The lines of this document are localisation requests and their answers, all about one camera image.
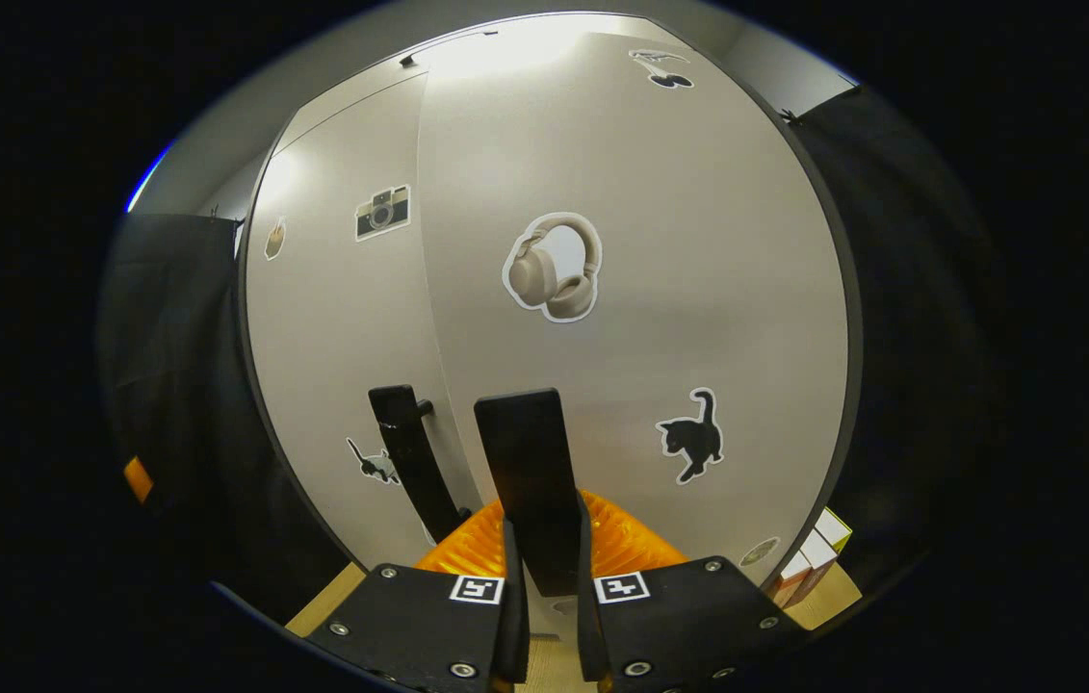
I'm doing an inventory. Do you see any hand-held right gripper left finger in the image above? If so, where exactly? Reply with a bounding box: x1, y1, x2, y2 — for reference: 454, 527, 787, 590
303, 499, 532, 693

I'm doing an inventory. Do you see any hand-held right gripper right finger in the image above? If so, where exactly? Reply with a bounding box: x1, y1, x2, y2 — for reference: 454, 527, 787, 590
575, 489, 810, 693

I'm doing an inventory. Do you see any black door handle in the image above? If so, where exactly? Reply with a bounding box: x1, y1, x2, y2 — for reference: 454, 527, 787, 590
369, 385, 473, 545
475, 388, 593, 598

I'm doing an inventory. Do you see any beige door with camera sticker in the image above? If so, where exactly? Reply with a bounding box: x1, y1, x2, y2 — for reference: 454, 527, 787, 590
244, 72, 482, 569

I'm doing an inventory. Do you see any beige double-door shoe cabinet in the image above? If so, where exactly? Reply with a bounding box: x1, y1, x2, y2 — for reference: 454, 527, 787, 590
236, 10, 865, 598

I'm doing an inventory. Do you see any beige door with headphone sticker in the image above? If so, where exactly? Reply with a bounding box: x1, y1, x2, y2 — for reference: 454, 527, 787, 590
414, 34, 853, 588

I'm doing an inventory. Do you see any beige cabinet drawer front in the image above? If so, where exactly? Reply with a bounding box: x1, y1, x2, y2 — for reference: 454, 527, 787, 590
270, 12, 661, 155

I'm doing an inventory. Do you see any black backdrop cloth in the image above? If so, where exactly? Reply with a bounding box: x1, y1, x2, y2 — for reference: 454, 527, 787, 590
785, 85, 998, 598
101, 214, 352, 598

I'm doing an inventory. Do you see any orange and white box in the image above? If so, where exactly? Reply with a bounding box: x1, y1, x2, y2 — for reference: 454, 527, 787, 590
764, 551, 813, 609

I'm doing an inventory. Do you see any plain white box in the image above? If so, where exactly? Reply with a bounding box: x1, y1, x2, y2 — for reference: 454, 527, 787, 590
797, 527, 839, 578

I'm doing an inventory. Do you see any white box with yellow edge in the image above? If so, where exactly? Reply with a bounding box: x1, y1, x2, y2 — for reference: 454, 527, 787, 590
812, 507, 854, 555

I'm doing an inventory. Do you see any black drawer handle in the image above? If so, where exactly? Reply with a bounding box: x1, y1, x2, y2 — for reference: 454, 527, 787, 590
398, 29, 499, 68

